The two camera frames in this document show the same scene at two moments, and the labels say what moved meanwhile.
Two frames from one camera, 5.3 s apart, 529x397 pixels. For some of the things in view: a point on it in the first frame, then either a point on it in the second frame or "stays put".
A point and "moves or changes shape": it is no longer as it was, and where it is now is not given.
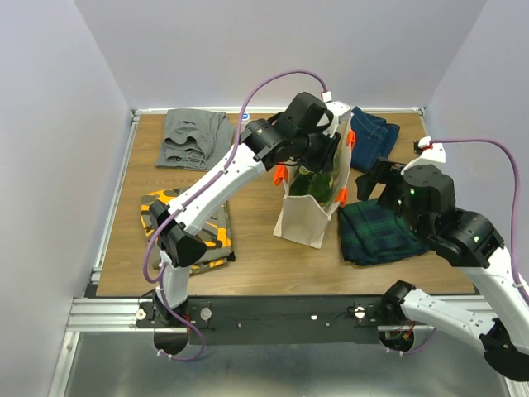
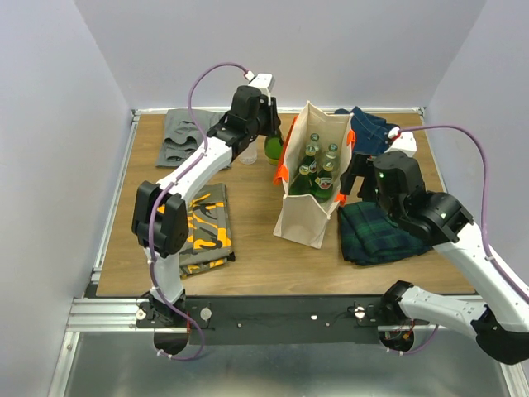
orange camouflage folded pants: (215, 235) stays put
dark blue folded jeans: (374, 139) stays put
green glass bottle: (321, 187) moves or changes shape
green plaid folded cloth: (371, 232) stays put
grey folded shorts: (195, 140) stays put
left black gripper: (329, 146) -> (270, 112)
